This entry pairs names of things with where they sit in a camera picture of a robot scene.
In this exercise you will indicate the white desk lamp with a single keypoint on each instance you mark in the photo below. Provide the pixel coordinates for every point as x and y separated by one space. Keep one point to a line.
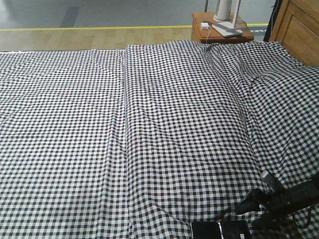
228 28

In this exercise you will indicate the wooden headboard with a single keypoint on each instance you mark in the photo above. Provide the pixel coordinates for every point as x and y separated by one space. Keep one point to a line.
297 29

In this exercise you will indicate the wooden nightstand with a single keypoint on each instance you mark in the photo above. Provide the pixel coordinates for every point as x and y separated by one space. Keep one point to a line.
211 35

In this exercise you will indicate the black white checkered bedsheet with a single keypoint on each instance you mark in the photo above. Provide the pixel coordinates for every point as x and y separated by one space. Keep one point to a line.
141 142

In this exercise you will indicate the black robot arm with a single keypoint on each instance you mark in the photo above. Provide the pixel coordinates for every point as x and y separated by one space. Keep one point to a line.
279 187

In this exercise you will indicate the white cylindrical appliance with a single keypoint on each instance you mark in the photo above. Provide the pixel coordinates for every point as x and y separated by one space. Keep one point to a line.
223 10

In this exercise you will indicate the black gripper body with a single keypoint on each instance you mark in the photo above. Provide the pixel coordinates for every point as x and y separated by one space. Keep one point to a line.
290 200

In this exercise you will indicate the white charger adapter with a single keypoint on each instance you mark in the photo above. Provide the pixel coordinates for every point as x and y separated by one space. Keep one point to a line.
204 26

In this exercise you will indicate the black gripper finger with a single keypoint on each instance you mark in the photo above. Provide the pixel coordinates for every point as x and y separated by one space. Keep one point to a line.
252 202
265 222

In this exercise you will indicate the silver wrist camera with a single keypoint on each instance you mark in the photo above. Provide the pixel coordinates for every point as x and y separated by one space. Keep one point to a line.
268 177

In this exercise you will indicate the black folding smartphone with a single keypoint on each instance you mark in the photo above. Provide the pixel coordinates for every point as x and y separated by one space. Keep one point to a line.
220 230

